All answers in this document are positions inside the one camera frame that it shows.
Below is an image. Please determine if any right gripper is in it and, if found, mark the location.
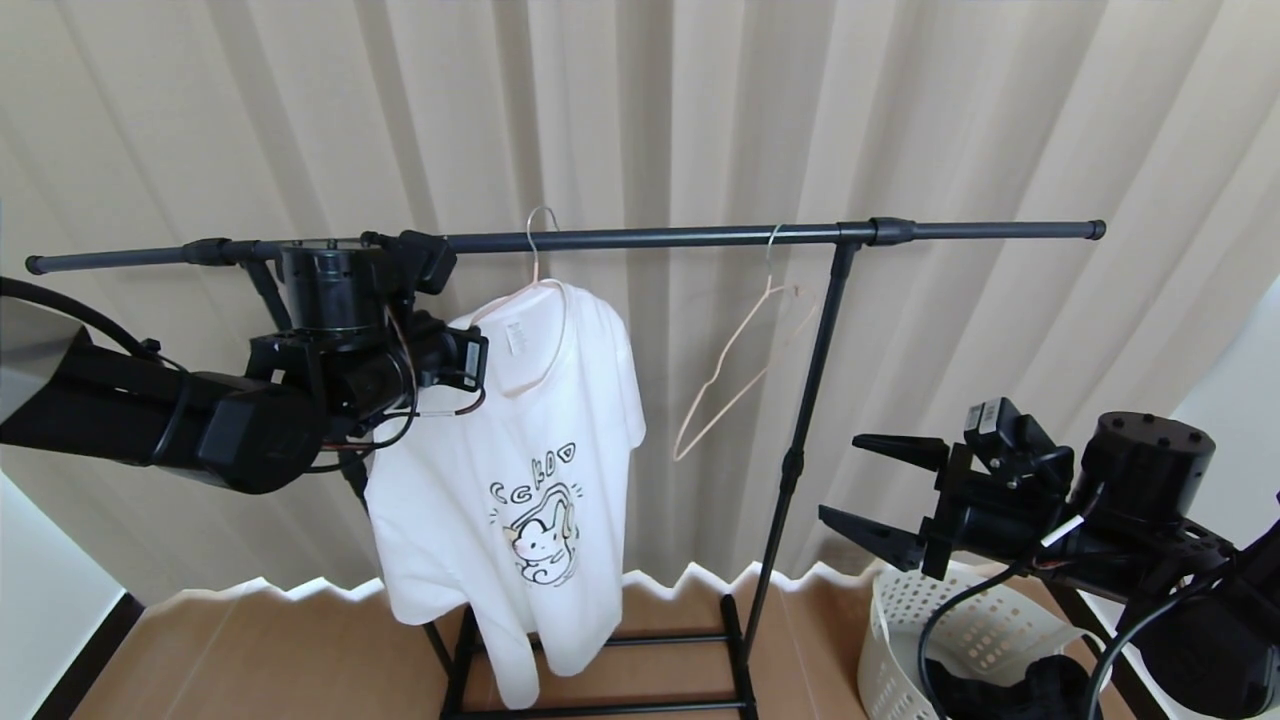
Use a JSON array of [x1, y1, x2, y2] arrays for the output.
[[818, 433, 1231, 601]]

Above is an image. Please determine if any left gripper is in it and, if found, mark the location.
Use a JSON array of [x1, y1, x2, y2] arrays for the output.
[[335, 320, 489, 426]]

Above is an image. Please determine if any white printed t-shirt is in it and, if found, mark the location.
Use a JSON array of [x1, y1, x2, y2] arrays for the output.
[[363, 280, 647, 711]]

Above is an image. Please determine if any pink clothes hanger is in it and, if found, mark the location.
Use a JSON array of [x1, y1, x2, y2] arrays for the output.
[[468, 207, 571, 401], [672, 225, 816, 463]]

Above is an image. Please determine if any white laundry basket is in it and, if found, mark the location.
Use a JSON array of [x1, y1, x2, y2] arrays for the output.
[[858, 560, 1111, 720]]

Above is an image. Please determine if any black clothes rack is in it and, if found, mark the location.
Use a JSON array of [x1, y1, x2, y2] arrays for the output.
[[25, 218, 1106, 720]]

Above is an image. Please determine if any black garment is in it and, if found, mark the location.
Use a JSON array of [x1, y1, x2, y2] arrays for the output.
[[925, 655, 1101, 720]]

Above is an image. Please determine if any beige curtain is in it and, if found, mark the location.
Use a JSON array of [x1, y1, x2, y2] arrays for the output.
[[0, 0, 1280, 606]]

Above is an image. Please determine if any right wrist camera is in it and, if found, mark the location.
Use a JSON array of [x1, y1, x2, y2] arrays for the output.
[[963, 397, 1076, 491]]

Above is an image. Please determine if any black cable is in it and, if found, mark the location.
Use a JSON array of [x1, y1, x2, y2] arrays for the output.
[[918, 560, 1241, 720], [0, 277, 166, 366]]

